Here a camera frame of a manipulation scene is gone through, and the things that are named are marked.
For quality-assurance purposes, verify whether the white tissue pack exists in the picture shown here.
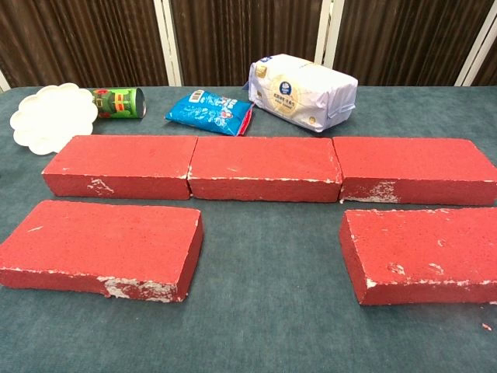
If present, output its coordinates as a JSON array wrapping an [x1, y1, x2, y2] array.
[[243, 54, 359, 134]]

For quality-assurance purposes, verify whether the white flower-shaped palette plate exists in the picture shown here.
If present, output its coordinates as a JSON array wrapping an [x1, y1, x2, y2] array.
[[9, 82, 99, 156]]

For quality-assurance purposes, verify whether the red brick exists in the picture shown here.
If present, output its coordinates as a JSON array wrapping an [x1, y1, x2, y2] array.
[[41, 134, 199, 200], [332, 136, 497, 206], [187, 136, 343, 203], [0, 200, 205, 303], [339, 207, 497, 306]]

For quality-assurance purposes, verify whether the green printed can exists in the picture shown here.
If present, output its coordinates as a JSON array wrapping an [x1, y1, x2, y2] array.
[[92, 87, 148, 120]]

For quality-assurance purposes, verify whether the brown slatted partition screen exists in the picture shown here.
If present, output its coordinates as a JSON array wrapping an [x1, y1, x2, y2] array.
[[0, 0, 497, 92]]

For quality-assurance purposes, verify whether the blue snack bag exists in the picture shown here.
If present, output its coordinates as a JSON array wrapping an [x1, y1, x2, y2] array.
[[165, 89, 255, 137]]

